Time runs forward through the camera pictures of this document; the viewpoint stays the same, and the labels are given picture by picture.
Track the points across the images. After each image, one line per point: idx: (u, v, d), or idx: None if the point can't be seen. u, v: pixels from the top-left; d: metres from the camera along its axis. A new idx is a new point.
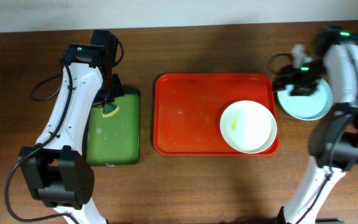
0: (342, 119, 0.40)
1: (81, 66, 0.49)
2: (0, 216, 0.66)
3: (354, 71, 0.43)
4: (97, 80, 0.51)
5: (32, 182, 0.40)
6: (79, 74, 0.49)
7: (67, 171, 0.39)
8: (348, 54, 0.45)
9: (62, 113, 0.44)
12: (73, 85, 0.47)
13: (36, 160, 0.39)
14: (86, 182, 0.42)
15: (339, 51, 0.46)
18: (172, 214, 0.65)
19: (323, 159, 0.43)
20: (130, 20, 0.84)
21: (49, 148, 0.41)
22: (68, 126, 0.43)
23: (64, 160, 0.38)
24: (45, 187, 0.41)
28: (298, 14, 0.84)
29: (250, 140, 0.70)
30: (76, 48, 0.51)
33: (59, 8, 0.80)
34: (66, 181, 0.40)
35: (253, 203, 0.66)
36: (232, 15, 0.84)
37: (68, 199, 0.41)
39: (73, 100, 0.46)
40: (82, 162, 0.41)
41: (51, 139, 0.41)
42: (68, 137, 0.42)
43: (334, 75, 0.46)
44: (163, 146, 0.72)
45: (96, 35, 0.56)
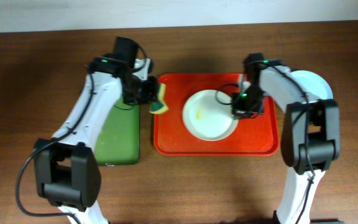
0: (302, 120, 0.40)
1: (104, 76, 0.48)
2: (0, 216, 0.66)
3: (289, 81, 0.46)
4: (117, 90, 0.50)
5: (42, 177, 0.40)
6: (101, 81, 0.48)
7: (78, 168, 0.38)
8: (277, 71, 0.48)
9: (81, 114, 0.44)
12: (94, 91, 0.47)
13: (49, 154, 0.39)
14: (93, 183, 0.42)
15: (270, 71, 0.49)
18: (172, 214, 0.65)
19: (302, 167, 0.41)
20: (130, 20, 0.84)
21: (64, 143, 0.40)
22: (86, 125, 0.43)
23: (77, 157, 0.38)
24: (53, 184, 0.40)
28: (299, 14, 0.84)
29: (207, 127, 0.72)
30: (101, 59, 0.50)
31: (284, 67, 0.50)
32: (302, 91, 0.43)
33: (59, 8, 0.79)
34: (75, 180, 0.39)
35: (253, 203, 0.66)
36: (232, 15, 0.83)
37: (74, 200, 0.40)
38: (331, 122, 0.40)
39: (92, 103, 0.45)
40: (92, 162, 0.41)
41: (67, 134, 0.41)
42: (84, 135, 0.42)
43: (275, 93, 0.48)
44: (163, 146, 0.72)
45: (119, 43, 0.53)
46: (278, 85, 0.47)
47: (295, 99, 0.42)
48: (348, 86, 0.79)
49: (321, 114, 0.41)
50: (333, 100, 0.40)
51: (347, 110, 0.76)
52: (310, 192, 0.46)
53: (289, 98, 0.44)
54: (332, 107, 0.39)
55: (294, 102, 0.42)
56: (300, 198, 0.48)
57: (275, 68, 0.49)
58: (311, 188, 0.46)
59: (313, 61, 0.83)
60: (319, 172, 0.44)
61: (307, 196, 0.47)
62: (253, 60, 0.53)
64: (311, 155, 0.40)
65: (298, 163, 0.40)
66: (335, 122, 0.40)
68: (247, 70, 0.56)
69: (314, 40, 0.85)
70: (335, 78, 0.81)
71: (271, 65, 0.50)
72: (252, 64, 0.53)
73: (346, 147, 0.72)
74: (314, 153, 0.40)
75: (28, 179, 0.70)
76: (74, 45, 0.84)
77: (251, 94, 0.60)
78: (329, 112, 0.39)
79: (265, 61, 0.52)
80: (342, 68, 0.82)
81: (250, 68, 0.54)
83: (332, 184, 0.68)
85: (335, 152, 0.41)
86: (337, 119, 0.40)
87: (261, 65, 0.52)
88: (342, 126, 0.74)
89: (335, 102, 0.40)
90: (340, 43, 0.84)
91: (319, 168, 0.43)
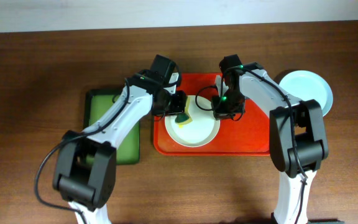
0: (287, 124, 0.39)
1: (138, 91, 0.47)
2: (0, 216, 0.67)
3: (268, 84, 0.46)
4: (147, 106, 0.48)
5: (61, 167, 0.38)
6: (137, 93, 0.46)
7: (99, 167, 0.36)
8: (255, 75, 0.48)
9: (112, 117, 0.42)
12: (128, 101, 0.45)
13: (74, 145, 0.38)
14: (108, 186, 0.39)
15: (248, 77, 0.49)
18: (172, 214, 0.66)
19: (293, 171, 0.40)
20: (130, 20, 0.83)
21: (91, 139, 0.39)
22: (114, 127, 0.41)
23: (101, 154, 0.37)
24: (70, 177, 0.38)
28: (301, 14, 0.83)
29: (192, 133, 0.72)
30: (139, 77, 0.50)
31: (261, 70, 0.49)
32: (283, 94, 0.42)
33: (58, 8, 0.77)
34: (94, 177, 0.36)
35: (253, 203, 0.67)
36: (234, 15, 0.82)
37: (86, 199, 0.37)
38: (316, 122, 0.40)
39: (123, 111, 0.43)
40: (114, 163, 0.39)
41: (96, 131, 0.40)
42: (112, 136, 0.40)
43: (255, 99, 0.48)
44: (163, 146, 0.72)
45: (156, 62, 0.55)
46: (258, 90, 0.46)
47: (276, 104, 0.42)
48: (348, 87, 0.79)
49: (305, 115, 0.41)
50: (314, 101, 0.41)
51: (347, 110, 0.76)
52: (304, 194, 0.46)
53: (270, 102, 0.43)
54: (314, 108, 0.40)
55: (276, 107, 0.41)
56: (295, 203, 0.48)
57: (252, 73, 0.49)
58: (305, 190, 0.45)
59: (312, 61, 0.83)
60: (311, 172, 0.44)
61: (302, 199, 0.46)
62: (231, 67, 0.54)
64: (300, 157, 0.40)
65: (289, 168, 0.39)
66: (320, 122, 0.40)
68: (225, 75, 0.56)
69: (314, 40, 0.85)
70: (335, 78, 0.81)
71: (247, 70, 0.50)
72: (230, 71, 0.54)
73: (347, 147, 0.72)
74: (303, 155, 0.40)
75: (29, 179, 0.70)
76: (73, 45, 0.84)
77: (232, 98, 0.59)
78: (312, 112, 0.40)
79: (240, 66, 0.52)
80: (342, 68, 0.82)
81: (229, 75, 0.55)
83: (332, 184, 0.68)
85: (324, 152, 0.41)
86: (321, 119, 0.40)
87: (238, 70, 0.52)
88: (343, 126, 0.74)
89: (316, 101, 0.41)
90: (341, 43, 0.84)
91: (310, 169, 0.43)
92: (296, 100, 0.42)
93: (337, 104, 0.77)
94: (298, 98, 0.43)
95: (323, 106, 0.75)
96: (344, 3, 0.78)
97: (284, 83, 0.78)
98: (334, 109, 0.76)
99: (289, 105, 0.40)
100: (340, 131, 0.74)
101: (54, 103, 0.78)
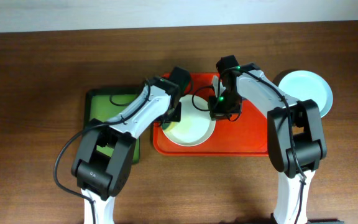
0: (284, 126, 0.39)
1: (157, 91, 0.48)
2: (0, 216, 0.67)
3: (265, 86, 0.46)
4: (164, 106, 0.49)
5: (83, 151, 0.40)
6: (156, 92, 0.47)
7: (119, 154, 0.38)
8: (252, 77, 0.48)
9: (133, 111, 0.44)
12: (148, 97, 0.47)
13: (98, 132, 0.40)
14: (123, 177, 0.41)
15: (245, 78, 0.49)
18: (172, 214, 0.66)
19: (293, 171, 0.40)
20: (130, 20, 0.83)
21: (113, 128, 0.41)
22: (135, 121, 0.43)
23: (124, 144, 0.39)
24: (89, 162, 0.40)
28: (301, 15, 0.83)
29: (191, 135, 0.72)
30: (158, 79, 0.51)
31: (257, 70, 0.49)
32: (281, 95, 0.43)
33: (59, 9, 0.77)
34: (113, 163, 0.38)
35: (253, 203, 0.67)
36: (233, 15, 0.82)
37: (101, 186, 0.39)
38: (314, 122, 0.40)
39: (143, 107, 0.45)
40: (132, 154, 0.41)
41: (118, 122, 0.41)
42: (132, 128, 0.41)
43: (255, 101, 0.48)
44: (163, 146, 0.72)
45: (176, 72, 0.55)
46: (257, 91, 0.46)
47: (274, 104, 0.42)
48: (348, 87, 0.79)
49: (302, 115, 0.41)
50: (312, 101, 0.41)
51: (347, 110, 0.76)
52: (304, 195, 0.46)
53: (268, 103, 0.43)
54: (312, 108, 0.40)
55: (274, 107, 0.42)
56: (294, 201, 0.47)
57: (249, 74, 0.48)
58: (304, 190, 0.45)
59: (312, 61, 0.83)
60: (309, 172, 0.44)
61: (302, 199, 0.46)
62: (228, 68, 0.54)
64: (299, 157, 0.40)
65: (288, 167, 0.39)
66: (318, 123, 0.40)
68: (223, 76, 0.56)
69: (314, 41, 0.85)
70: (335, 78, 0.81)
71: (245, 71, 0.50)
72: (227, 72, 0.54)
73: (347, 147, 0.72)
74: (301, 154, 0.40)
75: (29, 179, 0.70)
76: (74, 45, 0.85)
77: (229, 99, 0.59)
78: (310, 114, 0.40)
79: (237, 67, 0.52)
80: (342, 68, 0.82)
81: (225, 76, 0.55)
83: (332, 184, 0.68)
85: (322, 152, 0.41)
86: (318, 119, 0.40)
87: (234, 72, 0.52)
88: (342, 126, 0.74)
89: (313, 101, 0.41)
90: (340, 43, 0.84)
91: (309, 169, 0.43)
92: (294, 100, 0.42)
93: (337, 104, 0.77)
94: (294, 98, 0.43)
95: (323, 106, 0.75)
96: (342, 4, 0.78)
97: (284, 83, 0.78)
98: (334, 109, 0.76)
99: (287, 105, 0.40)
100: (340, 130, 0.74)
101: (54, 103, 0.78)
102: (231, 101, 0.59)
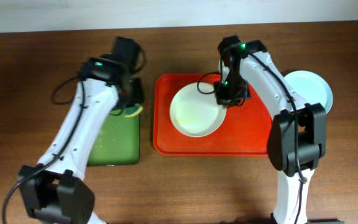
0: (290, 129, 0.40)
1: (96, 84, 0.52)
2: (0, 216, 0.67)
3: (271, 74, 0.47)
4: (112, 99, 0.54)
5: (31, 202, 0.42)
6: (93, 93, 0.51)
7: (66, 198, 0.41)
8: (258, 62, 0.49)
9: (68, 136, 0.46)
12: (85, 104, 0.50)
13: (34, 182, 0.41)
14: (85, 205, 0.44)
15: (250, 61, 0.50)
18: (172, 214, 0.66)
19: (292, 170, 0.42)
20: (130, 20, 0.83)
21: (50, 170, 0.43)
22: (74, 148, 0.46)
23: (64, 186, 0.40)
24: (43, 207, 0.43)
28: (299, 14, 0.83)
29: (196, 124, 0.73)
30: (96, 62, 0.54)
31: (265, 53, 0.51)
32: (289, 96, 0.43)
33: (59, 8, 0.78)
34: (64, 206, 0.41)
35: (253, 203, 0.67)
36: (232, 14, 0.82)
37: (64, 221, 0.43)
38: (318, 126, 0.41)
39: (83, 117, 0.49)
40: (82, 188, 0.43)
41: (54, 161, 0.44)
42: (72, 160, 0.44)
43: (257, 86, 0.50)
44: (163, 146, 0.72)
45: (122, 48, 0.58)
46: (261, 79, 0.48)
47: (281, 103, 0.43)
48: (348, 86, 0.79)
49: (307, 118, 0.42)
50: (319, 105, 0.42)
51: (346, 109, 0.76)
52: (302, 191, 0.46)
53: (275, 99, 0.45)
54: (320, 112, 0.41)
55: (281, 110, 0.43)
56: (294, 199, 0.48)
57: (256, 59, 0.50)
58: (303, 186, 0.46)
59: (312, 61, 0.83)
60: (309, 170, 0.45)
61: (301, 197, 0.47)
62: (230, 46, 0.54)
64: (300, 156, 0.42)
65: (288, 165, 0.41)
66: (321, 127, 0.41)
68: (224, 56, 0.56)
69: (314, 40, 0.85)
70: (335, 78, 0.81)
71: (250, 53, 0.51)
72: (229, 50, 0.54)
73: (346, 147, 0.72)
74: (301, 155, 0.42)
75: None
76: (73, 45, 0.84)
77: (234, 82, 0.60)
78: (317, 118, 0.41)
79: (243, 46, 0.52)
80: (342, 68, 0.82)
81: (227, 56, 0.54)
83: (332, 183, 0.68)
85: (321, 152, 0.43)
86: (322, 123, 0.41)
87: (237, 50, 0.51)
88: (342, 126, 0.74)
89: (321, 106, 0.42)
90: (340, 43, 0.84)
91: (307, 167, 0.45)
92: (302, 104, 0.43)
93: (337, 104, 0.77)
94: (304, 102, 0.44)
95: (322, 106, 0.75)
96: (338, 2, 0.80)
97: None
98: (334, 109, 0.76)
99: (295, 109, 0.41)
100: (340, 130, 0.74)
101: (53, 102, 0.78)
102: (235, 84, 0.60)
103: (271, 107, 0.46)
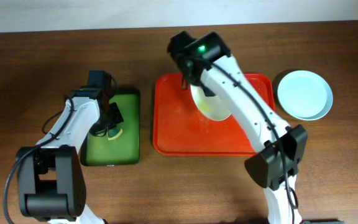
0: (275, 157, 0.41)
1: (81, 97, 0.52)
2: None
3: (243, 92, 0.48)
4: (96, 112, 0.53)
5: (27, 186, 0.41)
6: (80, 101, 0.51)
7: (65, 170, 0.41)
8: (227, 78, 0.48)
9: (63, 123, 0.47)
12: (74, 107, 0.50)
13: (32, 159, 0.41)
14: (79, 190, 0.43)
15: (216, 75, 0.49)
18: (172, 214, 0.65)
19: (276, 186, 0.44)
20: (130, 20, 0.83)
21: (46, 147, 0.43)
22: (68, 132, 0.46)
23: (63, 155, 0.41)
24: (38, 195, 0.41)
28: (299, 14, 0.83)
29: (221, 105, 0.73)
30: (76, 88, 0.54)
31: (227, 59, 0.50)
32: (269, 122, 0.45)
33: (59, 8, 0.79)
34: (62, 184, 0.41)
35: (253, 203, 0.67)
36: (232, 15, 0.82)
37: (61, 211, 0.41)
38: (300, 146, 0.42)
39: (73, 116, 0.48)
40: (77, 167, 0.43)
41: (50, 140, 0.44)
42: (66, 140, 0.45)
43: (229, 102, 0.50)
44: (163, 146, 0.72)
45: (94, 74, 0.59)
46: (235, 98, 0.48)
47: (263, 134, 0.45)
48: (348, 86, 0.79)
49: (290, 140, 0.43)
50: (301, 129, 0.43)
51: (346, 110, 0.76)
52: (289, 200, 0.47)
53: (255, 127, 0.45)
54: (302, 135, 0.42)
55: (263, 142, 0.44)
56: (284, 206, 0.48)
57: (223, 73, 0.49)
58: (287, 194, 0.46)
59: (313, 61, 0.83)
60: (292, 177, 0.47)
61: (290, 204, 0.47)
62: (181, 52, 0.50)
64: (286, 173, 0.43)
65: (271, 182, 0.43)
66: (302, 146, 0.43)
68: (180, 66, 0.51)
69: (314, 41, 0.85)
70: (335, 78, 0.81)
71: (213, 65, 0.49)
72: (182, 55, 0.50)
73: (347, 147, 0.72)
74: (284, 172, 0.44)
75: None
76: (74, 45, 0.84)
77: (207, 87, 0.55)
78: (299, 142, 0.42)
79: (199, 50, 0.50)
80: (342, 68, 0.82)
81: (185, 61, 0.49)
83: (332, 184, 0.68)
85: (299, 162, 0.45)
86: (304, 143, 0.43)
87: (197, 58, 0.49)
88: (342, 126, 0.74)
89: (302, 129, 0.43)
90: (340, 43, 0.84)
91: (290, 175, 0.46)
92: (283, 129, 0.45)
93: (337, 104, 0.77)
94: (284, 126, 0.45)
95: (323, 106, 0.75)
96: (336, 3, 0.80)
97: (284, 84, 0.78)
98: (334, 109, 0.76)
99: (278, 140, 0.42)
100: (340, 131, 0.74)
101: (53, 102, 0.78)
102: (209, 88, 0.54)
103: (252, 134, 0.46)
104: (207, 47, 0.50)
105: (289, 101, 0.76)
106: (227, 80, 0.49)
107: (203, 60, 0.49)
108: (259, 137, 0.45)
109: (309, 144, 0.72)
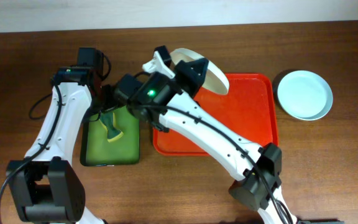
0: (255, 182, 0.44)
1: (70, 85, 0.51)
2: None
3: (207, 128, 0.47)
4: (86, 98, 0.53)
5: (22, 198, 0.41)
6: (69, 91, 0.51)
7: (58, 187, 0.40)
8: (188, 117, 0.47)
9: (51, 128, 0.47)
12: (62, 101, 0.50)
13: (23, 174, 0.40)
14: (77, 197, 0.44)
15: (174, 119, 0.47)
18: (172, 214, 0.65)
19: (267, 204, 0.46)
20: (130, 20, 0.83)
21: (38, 160, 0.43)
22: (58, 138, 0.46)
23: (55, 171, 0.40)
24: (35, 204, 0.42)
28: (299, 14, 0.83)
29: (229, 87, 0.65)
30: (66, 70, 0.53)
31: (180, 97, 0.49)
32: (242, 150, 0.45)
33: (59, 8, 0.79)
34: (58, 197, 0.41)
35: None
36: (232, 15, 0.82)
37: (59, 217, 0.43)
38: (276, 163, 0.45)
39: (61, 115, 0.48)
40: (73, 178, 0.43)
41: (40, 151, 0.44)
42: (58, 148, 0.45)
43: (196, 140, 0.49)
44: (163, 146, 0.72)
45: (83, 54, 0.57)
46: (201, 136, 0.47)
47: (240, 162, 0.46)
48: (348, 86, 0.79)
49: (266, 161, 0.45)
50: (271, 147, 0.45)
51: (346, 110, 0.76)
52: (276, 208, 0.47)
53: (229, 160, 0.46)
54: (273, 152, 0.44)
55: (243, 170, 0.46)
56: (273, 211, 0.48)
57: (180, 114, 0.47)
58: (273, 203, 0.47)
59: (313, 61, 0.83)
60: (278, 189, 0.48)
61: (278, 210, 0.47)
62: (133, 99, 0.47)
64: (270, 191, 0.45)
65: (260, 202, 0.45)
66: (278, 161, 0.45)
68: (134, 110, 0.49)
69: (313, 41, 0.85)
70: (335, 78, 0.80)
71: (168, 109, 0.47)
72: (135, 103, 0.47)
73: (347, 147, 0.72)
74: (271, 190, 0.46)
75: None
76: (74, 45, 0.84)
77: None
78: (274, 160, 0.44)
79: (150, 95, 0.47)
80: (341, 68, 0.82)
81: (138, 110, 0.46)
83: (332, 184, 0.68)
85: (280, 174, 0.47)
86: (278, 157, 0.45)
87: (150, 106, 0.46)
88: (342, 126, 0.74)
89: (272, 147, 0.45)
90: (340, 43, 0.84)
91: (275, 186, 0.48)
92: (257, 152, 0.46)
93: (337, 104, 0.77)
94: (257, 149, 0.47)
95: (323, 106, 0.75)
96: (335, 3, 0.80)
97: (284, 83, 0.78)
98: (334, 109, 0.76)
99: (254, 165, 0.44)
100: (340, 130, 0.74)
101: None
102: None
103: (227, 165, 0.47)
104: (156, 90, 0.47)
105: (290, 101, 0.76)
106: (188, 119, 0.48)
107: (157, 107, 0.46)
108: (236, 169, 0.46)
109: (309, 144, 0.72)
